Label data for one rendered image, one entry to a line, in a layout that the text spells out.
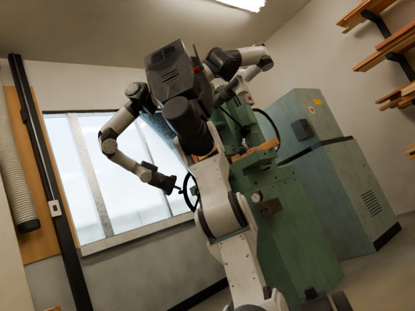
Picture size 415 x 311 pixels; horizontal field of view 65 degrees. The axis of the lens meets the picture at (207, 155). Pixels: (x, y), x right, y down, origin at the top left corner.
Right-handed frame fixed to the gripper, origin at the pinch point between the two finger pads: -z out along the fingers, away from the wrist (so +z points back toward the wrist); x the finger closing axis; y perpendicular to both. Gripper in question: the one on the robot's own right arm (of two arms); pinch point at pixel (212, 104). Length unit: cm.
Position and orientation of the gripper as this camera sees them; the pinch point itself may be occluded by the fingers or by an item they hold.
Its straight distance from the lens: 210.2
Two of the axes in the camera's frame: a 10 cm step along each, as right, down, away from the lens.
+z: 6.6, -4.2, -6.3
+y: 7.2, 6.1, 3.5
